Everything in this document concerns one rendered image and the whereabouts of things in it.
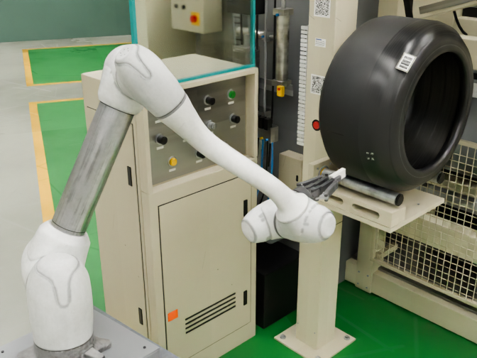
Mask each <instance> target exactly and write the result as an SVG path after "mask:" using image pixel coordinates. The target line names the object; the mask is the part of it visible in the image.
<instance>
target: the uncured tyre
mask: <svg viewBox="0 0 477 358"><path fill-rule="evenodd" d="M404 53H408V54H410V55H413V56H416V58H415V61H414V62H413V64H412V66H411V68H410V69H409V71H408V72H404V71H402V70H399V69H397V68H396V66H397V65H398V63H399V61H400V59H401V57H402V56H403V54H404ZM472 96H473V63H472V59H471V55H470V52H469V50H468V48H467V46H466V44H465V43H464V41H463V39H462V38H461V36H460V35H459V33H458V32H457V31H456V30H455V29H454V28H453V27H451V26H449V25H447V24H445V23H442V22H441V21H435V20H428V19H422V18H410V17H404V16H391V15H389V16H381V17H377V18H372V19H371V20H369V21H366V22H365V23H363V24H362V25H361V26H359V27H358V28H357V29H356V30H355V31H354V32H353V33H352V34H351V35H350V36H349V37H348V38H347V39H346V40H345V41H344V43H343V44H342V45H341V47H340V48H339V49H338V51H337V52H336V54H335V56H334V58H333V59H332V61H331V64H330V66H329V68H328V70H327V73H326V76H325V78H324V82H323V85H322V91H321V95H320V100H319V128H320V133H321V136H322V140H323V143H324V147H325V150H326V152H327V155H328V157H329V159H330V160H331V162H332V163H333V164H334V165H335V166H336V167H337V168H338V169H340V168H345V169H346V174H347V175H349V176H351V177H353V178H357V179H359V180H363V181H366V182H370V183H373V184H375V185H378V186H380V187H382V188H386V189H389V190H397V191H407V190H412V189H415V188H417V187H419V186H420V185H422V184H424V183H426V182H427V181H429V180H431V179H432V178H433V177H434V176H436V175H437V174H438V173H439V172H440V171H441V170H442V168H443V167H444V166H445V165H446V164H447V162H448V161H449V159H450V158H451V156H452V154H453V153H454V151H455V149H456V147H457V145H458V143H459V141H460V139H461V136H462V134H463V132H464V129H465V126H466V122H467V119H468V115H469V112H470V108H471V101H472ZM327 130H328V131H333V132H335V133H338V134H342V135H343V136H341V135H338V134H334V133H332V132H328V131H327ZM366 151H374V153H375V161H367V159H366Z"/></svg>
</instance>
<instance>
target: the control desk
mask: <svg viewBox="0 0 477 358"><path fill-rule="evenodd" d="M102 71H103V70H97V71H94V72H86V73H82V74H81V77H82V90H83V97H84V110H85V117H86V125H87V131H88V129H89V127H90V124H91V123H92V120H93V117H94V114H95V112H96V110H97V107H98V105H99V102H100V100H99V98H98V89H99V84H100V81H101V78H102ZM179 84H180V86H181V87H182V88H183V90H184V91H185V93H186V94H187V96H188V98H189V99H190V101H191V103H192V106H193V107H194V109H195V111H196V112H197V114H198V115H199V117H200V119H201V120H202V122H203V123H204V125H205V126H206V127H207V128H208V129H209V130H210V131H211V132H212V133H213V134H214V135H215V136H216V137H218V138H219V139H220V140H222V141H223V142H224V143H226V144H227V145H229V146H230V147H232V148H233V149H235V150H236V151H238V152H239V153H241V154H242V155H244V156H245V157H247V158H248V159H249V160H251V161H253V162H254V163H255V164H257V156H258V68H257V67H250V68H246V69H243V70H237V71H233V72H227V73H224V74H220V75H214V76H210V77H204V78H200V79H196V80H190V81H186V82H181V83H179ZM256 206H257V189H256V188H255V187H253V186H252V185H250V184H248V183H247V182H245V181H244V180H242V179H240V178H238V177H237V176H235V175H234V174H232V173H230V172H229V171H227V170H226V169H224V168H222V167H221V166H219V165H217V164H216V163H215V162H213V161H211V160H209V159H208V158H207V157H206V156H204V155H202V154H201V153H200V152H199V151H197V150H196V149H195V148H193V147H192V146H191V145H190V144H188V142H186V141H185V140H184V139H183V138H182V137H180V136H179V135H178V134H176V133H175V132H174V131H173V130H172V129H170V128H169V127H168V126H166V125H165V124H164V123H163V122H161V121H159V120H158V119H157V118H156V117H155V116H154V115H153V114H151V113H150V112H149V111H148V110H147V109H146V108H145V107H144V108H143V110H142V111H141V112H140V113H138V114H137V115H134V116H133V119H132V121H131V124H130V126H129V128H128V131H127V133H126V136H125V138H124V141H123V143H122V145H121V148H120V150H119V153H118V155H117V157H116V160H115V162H114V165H113V167H112V169H111V172H110V174H109V177H108V179H107V182H106V184H105V186H104V189H103V191H102V194H101V196H100V198H99V201H98V203H97V206H96V208H95V212H96V219H97V232H98V240H99V253H100V259H101V267H102V280H103V287H104V299H105V307H106V313H107V314H109V315H110V316H112V317H113V318H116V319H117V320H118V321H120V322H122V323H123V324H125V325H127V326H129V327H130V328H131V329H133V330H135V331H136V332H138V333H140V334H142V335H143V336H144V337H147V338H148V339H150V340H151V341H153V342H154V343H156V344H157V345H160V346H161V347H163V348H164V349H166V350H167V351H169V352H171V353H173V354H174V355H176V356H177V357H179V358H219V357H220V356H222V355H223V354H226V353H227V352H229V351H230V350H232V349H233V348H235V347H237V346H239V345H240V344H242V343H243V342H245V341H246V340H249V339H250V338H252V337H253V336H255V335H256V243H252V242H250V241H249V240H247V238H246V237H245V236H244V234H243V232H242V228H241V221H242V219H243V218H244V217H245V216H246V215H247V214H248V213H249V212H250V211H251V210H252V209H253V208H254V207H256ZM174 310H177V311H178V318H175V319H174V320H171V321H170V322H168V313H171V312H172V311H174Z"/></svg>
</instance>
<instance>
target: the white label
mask: <svg viewBox="0 0 477 358"><path fill-rule="evenodd" d="M415 58H416V56H413V55H410V54H408V53H404V54H403V56H402V57H401V59H400V61H399V63H398V64H397V66H396V68H397V69H399V70H402V71H404V72H408V71H409V69H410V68H411V66H412V64H413V62H414V61H415Z"/></svg>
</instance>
